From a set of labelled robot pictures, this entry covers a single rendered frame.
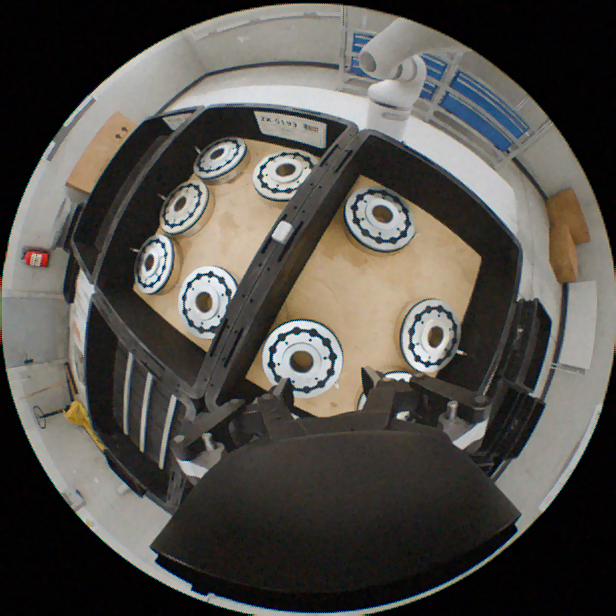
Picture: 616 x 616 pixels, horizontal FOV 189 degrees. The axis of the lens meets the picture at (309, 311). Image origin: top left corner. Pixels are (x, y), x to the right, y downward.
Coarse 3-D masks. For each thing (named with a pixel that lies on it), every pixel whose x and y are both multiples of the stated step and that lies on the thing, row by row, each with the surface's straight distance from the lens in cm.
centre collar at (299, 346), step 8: (296, 344) 26; (304, 344) 26; (288, 352) 26; (312, 352) 26; (288, 360) 26; (320, 360) 26; (288, 368) 26; (312, 368) 26; (296, 376) 27; (304, 376) 27; (312, 376) 27
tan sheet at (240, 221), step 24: (264, 144) 43; (216, 192) 39; (240, 192) 37; (216, 216) 37; (240, 216) 35; (264, 216) 33; (192, 240) 37; (216, 240) 35; (240, 240) 33; (192, 264) 36; (216, 264) 34; (240, 264) 32; (168, 312) 38; (192, 336) 35
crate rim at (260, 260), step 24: (192, 120) 44; (336, 120) 31; (168, 144) 42; (336, 144) 27; (120, 216) 40; (288, 216) 21; (264, 240) 21; (264, 264) 20; (96, 288) 42; (240, 288) 20; (240, 312) 20; (216, 336) 22; (216, 360) 22
